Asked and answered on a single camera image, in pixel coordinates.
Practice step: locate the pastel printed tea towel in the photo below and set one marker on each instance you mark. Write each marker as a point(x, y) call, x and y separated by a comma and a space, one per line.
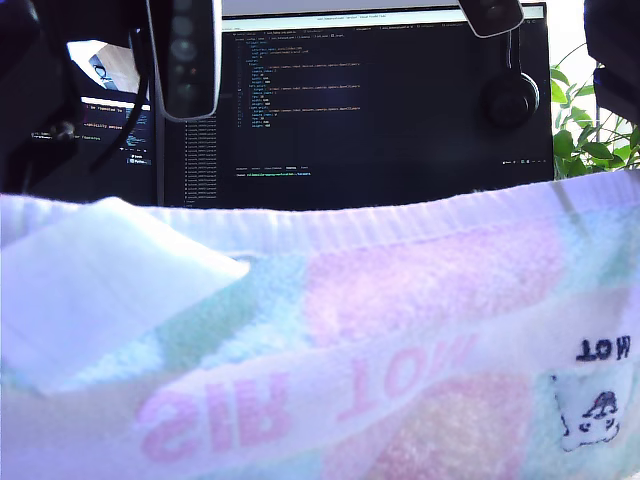
point(350, 325)

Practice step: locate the black Huawei monitor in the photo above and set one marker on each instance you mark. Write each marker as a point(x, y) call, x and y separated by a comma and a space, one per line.
point(375, 140)

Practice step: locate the black monitor showing terminal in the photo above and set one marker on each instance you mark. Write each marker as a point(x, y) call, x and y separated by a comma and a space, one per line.
point(125, 185)

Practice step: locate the black headphones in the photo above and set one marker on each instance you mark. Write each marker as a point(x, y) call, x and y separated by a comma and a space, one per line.
point(510, 102)

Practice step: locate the green leafy houseplant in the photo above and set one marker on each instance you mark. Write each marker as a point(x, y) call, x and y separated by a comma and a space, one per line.
point(575, 145)

